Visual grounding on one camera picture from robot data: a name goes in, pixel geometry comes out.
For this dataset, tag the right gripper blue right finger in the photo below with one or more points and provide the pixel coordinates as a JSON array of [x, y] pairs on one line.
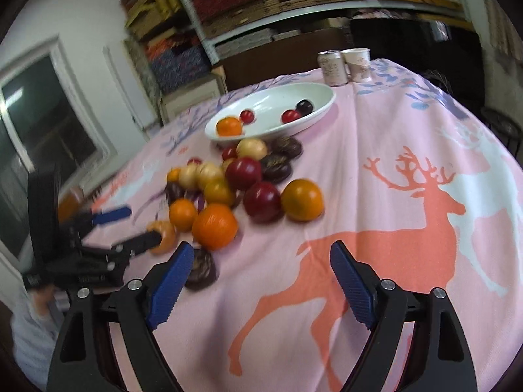
[[381, 306]]

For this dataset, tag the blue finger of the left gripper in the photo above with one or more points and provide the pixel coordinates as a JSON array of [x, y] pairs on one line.
[[91, 219], [137, 245]]

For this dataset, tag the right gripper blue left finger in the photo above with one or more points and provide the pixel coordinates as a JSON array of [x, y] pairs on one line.
[[140, 310]]

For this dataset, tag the dark purple mangosteen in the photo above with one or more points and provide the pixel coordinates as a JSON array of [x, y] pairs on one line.
[[204, 271]]

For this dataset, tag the small orange tangerine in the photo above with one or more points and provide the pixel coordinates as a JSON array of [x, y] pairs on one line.
[[182, 213]]

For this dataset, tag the large orange mandarin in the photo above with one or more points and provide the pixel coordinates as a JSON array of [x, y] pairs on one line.
[[215, 227]]

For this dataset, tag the yellow orange round fruit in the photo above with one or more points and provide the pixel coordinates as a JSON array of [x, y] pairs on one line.
[[219, 192]]

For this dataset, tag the dark red plum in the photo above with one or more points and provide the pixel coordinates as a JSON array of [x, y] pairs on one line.
[[243, 172], [262, 202]]

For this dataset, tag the orange persimmon fruit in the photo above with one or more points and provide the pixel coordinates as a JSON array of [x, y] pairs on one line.
[[302, 200]]

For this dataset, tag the small red cherry tomato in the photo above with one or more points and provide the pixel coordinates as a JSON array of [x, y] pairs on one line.
[[228, 153]]

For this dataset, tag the person's left hand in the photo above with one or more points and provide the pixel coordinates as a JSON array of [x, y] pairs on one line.
[[42, 298]]

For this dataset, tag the pale yellow melon small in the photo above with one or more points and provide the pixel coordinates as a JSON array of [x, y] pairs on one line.
[[207, 172]]

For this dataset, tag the pink deer pattern tablecloth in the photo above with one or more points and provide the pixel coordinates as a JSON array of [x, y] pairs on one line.
[[416, 187]]

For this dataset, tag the orange fruit in dish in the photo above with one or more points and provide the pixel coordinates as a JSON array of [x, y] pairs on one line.
[[229, 126]]

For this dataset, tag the dark purple passion fruit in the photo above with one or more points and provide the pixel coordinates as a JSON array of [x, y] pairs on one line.
[[275, 168], [287, 146]]

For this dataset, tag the pale yellow melon fruit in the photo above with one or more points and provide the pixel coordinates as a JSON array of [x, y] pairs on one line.
[[253, 148]]

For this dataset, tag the red cherry tomato in dish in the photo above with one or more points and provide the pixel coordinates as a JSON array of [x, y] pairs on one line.
[[247, 117]]

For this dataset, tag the dark purple passion fruit upper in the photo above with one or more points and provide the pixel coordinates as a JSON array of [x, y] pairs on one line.
[[287, 146]]

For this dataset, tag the white oval serving dish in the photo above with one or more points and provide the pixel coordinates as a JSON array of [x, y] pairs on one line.
[[268, 107]]

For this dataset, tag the red cherry tomato dish right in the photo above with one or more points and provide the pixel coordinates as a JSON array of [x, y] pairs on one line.
[[290, 116]]

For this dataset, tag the dark plum in dish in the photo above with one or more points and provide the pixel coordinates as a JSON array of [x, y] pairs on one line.
[[304, 107]]

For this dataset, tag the white paper cup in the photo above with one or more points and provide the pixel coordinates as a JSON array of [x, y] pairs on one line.
[[358, 62]]

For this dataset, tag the pink drink can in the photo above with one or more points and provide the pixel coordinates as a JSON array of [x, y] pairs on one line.
[[333, 68]]

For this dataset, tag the black chair back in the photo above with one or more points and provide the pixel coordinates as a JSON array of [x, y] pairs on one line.
[[449, 57]]

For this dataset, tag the window with white frame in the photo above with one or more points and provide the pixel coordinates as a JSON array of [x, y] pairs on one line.
[[45, 121]]

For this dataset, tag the cardboard box with frame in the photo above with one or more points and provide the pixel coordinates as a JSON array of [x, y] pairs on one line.
[[195, 93]]

